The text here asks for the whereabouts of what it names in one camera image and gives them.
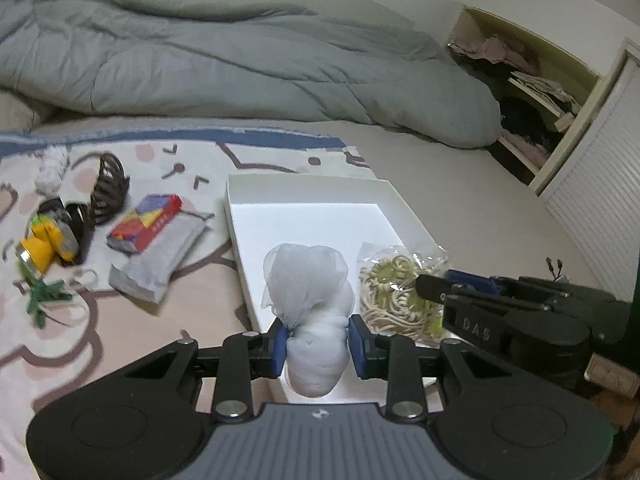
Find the grey quilted duvet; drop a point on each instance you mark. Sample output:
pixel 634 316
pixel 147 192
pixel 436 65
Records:
pixel 265 61

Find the bag of rubber bands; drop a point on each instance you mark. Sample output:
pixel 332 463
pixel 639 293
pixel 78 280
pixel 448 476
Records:
pixel 388 301

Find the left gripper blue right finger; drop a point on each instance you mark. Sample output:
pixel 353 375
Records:
pixel 394 359

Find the white shallow cardboard tray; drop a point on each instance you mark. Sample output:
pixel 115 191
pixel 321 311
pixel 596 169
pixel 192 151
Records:
pixel 355 216

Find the yellow headlamp with black strap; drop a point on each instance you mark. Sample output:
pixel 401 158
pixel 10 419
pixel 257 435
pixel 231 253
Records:
pixel 57 232

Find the white louvered wardrobe door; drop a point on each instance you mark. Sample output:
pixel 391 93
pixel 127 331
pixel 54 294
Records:
pixel 590 184

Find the grey foil sachet packet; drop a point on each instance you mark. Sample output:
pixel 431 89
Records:
pixel 146 276

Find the white mesh bundle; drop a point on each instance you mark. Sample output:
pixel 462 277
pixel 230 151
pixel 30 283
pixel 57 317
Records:
pixel 308 290

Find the brown plastic hair claw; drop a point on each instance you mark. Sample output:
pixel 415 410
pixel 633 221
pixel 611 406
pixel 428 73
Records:
pixel 110 191

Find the colourful card box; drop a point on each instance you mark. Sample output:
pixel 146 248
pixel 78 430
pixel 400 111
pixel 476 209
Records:
pixel 143 223

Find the open wardrobe shelf with clothes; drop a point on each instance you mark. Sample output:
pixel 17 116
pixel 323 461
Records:
pixel 546 95

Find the beige fluffy pillow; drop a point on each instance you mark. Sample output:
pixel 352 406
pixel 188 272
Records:
pixel 18 113

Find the green plastic clothes pegs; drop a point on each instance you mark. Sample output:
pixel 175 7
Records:
pixel 44 298

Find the white sock bundle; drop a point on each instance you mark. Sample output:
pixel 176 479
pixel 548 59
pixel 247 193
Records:
pixel 52 169

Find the cartoon bear print blanket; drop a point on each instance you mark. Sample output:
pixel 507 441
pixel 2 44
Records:
pixel 101 330

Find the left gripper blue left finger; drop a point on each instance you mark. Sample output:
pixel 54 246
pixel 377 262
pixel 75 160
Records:
pixel 241 359

